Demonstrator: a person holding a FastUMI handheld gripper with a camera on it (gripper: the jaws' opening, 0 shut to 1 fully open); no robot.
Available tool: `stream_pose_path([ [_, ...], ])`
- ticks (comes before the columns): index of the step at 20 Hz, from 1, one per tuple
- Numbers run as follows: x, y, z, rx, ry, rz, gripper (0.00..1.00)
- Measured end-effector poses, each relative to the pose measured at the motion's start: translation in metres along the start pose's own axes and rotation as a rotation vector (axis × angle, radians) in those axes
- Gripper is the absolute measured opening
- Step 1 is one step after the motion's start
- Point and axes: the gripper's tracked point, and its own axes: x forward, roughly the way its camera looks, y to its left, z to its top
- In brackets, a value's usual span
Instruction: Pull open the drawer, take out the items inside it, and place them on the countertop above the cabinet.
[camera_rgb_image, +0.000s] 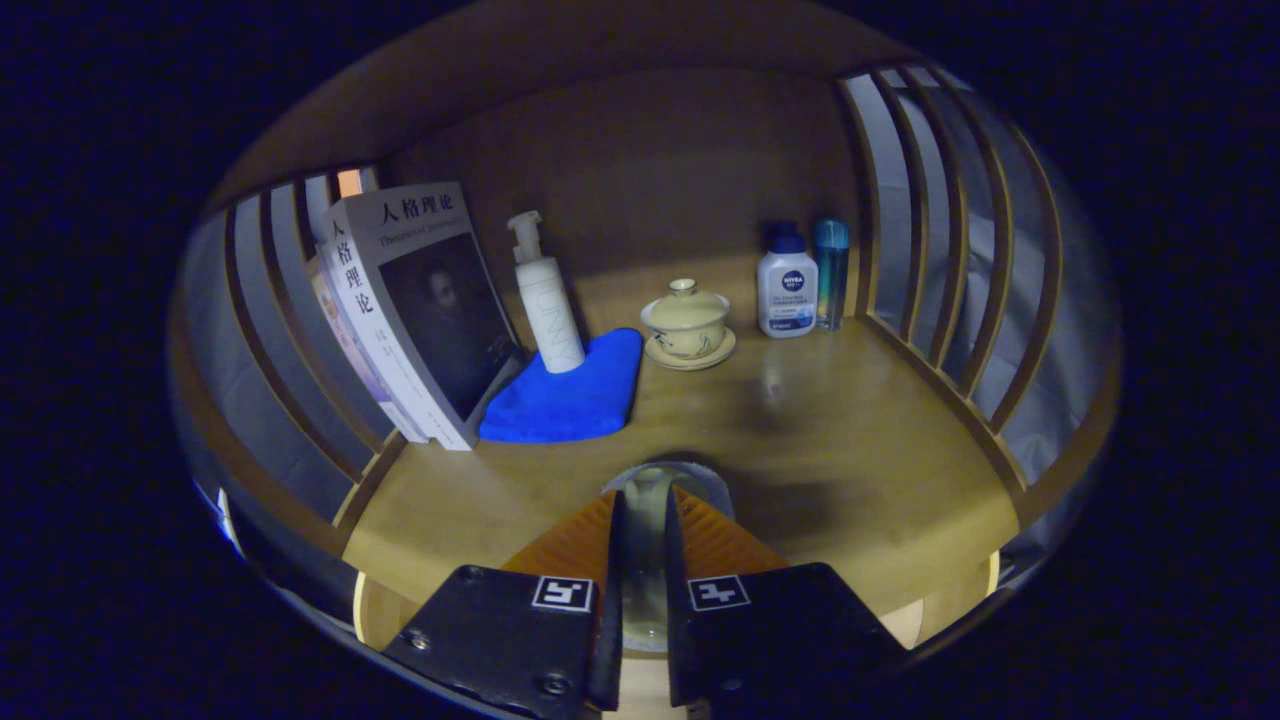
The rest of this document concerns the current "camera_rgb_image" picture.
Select white pump bottle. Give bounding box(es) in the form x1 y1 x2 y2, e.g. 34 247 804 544
506 210 587 375

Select pale green lidded teacup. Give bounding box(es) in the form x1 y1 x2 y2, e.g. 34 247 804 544
640 278 737 372

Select white book dark portrait cover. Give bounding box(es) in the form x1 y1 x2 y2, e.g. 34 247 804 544
325 180 527 452

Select wooden countertop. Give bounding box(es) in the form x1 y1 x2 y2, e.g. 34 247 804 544
340 318 1023 623

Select teal slim bottle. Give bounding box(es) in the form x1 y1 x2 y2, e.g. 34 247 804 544
812 219 851 331

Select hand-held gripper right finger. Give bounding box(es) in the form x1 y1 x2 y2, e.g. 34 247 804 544
662 486 911 717

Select clear glass dish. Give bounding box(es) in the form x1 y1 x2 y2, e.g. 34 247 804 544
600 460 738 653

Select blue folded cloth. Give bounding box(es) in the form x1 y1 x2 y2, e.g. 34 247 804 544
478 327 644 444

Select white lotion bottle blue cap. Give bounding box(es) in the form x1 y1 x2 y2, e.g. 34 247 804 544
756 222 819 339

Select pale purple book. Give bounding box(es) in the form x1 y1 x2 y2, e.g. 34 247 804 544
305 255 426 441

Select wooden cabinet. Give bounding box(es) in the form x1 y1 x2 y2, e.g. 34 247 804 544
170 0 1126 651

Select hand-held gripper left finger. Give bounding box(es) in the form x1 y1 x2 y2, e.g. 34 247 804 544
381 488 628 720

